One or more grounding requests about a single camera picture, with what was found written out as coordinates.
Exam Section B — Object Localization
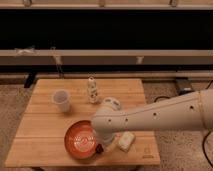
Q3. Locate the dark red pepper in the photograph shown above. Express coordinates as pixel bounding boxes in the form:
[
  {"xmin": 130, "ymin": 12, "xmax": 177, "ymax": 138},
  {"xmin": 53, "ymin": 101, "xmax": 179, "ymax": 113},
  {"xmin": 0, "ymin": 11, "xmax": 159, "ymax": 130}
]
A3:
[{"xmin": 95, "ymin": 144, "xmax": 104, "ymax": 154}]

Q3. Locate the blue device on floor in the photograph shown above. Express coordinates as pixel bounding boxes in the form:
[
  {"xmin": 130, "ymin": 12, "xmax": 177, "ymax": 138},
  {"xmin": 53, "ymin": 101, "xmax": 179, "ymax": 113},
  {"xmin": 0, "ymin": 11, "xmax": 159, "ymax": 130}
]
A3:
[{"xmin": 176, "ymin": 79, "xmax": 194, "ymax": 95}]

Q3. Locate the black cable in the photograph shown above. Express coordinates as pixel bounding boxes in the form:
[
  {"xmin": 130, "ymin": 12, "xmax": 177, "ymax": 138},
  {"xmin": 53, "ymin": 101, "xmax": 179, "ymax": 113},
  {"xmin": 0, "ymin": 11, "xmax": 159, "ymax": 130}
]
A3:
[{"xmin": 153, "ymin": 79, "xmax": 213, "ymax": 168}]

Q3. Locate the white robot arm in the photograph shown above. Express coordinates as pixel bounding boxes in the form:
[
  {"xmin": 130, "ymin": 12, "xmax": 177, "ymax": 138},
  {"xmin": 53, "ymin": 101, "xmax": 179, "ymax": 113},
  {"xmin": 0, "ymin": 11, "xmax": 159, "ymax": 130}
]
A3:
[{"xmin": 91, "ymin": 89, "xmax": 213, "ymax": 145}]

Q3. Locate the translucent plastic cup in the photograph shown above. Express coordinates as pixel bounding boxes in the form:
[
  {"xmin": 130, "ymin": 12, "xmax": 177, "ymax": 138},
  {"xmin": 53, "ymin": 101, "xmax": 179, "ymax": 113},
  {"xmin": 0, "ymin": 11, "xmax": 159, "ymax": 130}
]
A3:
[{"xmin": 52, "ymin": 89, "xmax": 71, "ymax": 113}]

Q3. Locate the wooden table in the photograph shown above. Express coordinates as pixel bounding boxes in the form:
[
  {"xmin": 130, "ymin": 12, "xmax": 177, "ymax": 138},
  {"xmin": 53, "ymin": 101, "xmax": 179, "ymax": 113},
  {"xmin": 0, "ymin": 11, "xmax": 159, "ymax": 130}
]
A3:
[{"xmin": 5, "ymin": 79, "xmax": 160, "ymax": 167}]

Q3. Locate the white sponge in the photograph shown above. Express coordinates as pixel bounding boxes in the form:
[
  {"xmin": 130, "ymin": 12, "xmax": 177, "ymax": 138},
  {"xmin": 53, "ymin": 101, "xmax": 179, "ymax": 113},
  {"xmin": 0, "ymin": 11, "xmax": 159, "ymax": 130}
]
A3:
[{"xmin": 118, "ymin": 132, "xmax": 135, "ymax": 152}]

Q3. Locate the small white bottle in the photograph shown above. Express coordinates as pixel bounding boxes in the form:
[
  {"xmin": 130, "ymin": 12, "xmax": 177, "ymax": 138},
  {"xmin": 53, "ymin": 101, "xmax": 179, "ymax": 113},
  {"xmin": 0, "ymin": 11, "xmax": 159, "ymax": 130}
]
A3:
[{"xmin": 87, "ymin": 77, "xmax": 99, "ymax": 103}]

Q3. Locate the orange bowl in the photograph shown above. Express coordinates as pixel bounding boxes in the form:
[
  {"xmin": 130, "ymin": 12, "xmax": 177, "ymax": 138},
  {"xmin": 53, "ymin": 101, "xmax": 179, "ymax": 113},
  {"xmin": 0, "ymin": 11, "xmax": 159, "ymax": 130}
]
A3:
[{"xmin": 64, "ymin": 120, "xmax": 97, "ymax": 159}]

